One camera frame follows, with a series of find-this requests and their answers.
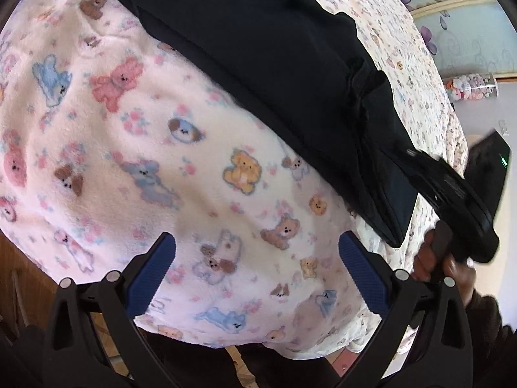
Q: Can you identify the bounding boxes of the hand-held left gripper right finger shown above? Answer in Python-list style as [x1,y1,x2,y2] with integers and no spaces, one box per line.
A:
[338,231,474,388]

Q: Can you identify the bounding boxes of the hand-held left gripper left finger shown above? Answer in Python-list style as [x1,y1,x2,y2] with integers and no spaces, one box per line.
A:
[44,232,177,388]

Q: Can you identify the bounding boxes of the black pants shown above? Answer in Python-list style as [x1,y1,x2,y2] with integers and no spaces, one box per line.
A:
[98,0,420,248]

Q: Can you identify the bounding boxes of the person's right forearm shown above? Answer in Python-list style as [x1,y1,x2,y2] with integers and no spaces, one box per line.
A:
[464,291,517,388]

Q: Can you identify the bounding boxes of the person's right hand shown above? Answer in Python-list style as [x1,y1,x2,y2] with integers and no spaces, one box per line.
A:
[411,226,478,306]

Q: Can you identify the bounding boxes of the person's dark clothing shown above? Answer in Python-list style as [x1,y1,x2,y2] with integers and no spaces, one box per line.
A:
[139,329,348,388]

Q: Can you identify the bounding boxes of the clear tube of plush toys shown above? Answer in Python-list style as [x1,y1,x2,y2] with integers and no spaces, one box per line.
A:
[443,72,498,102]

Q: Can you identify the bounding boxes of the bear printed fleece blanket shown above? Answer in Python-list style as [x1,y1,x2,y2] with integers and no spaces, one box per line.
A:
[0,0,469,362]

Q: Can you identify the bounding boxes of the purple flower wardrobe doors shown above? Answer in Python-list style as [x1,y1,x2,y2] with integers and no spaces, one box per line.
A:
[374,0,499,78]

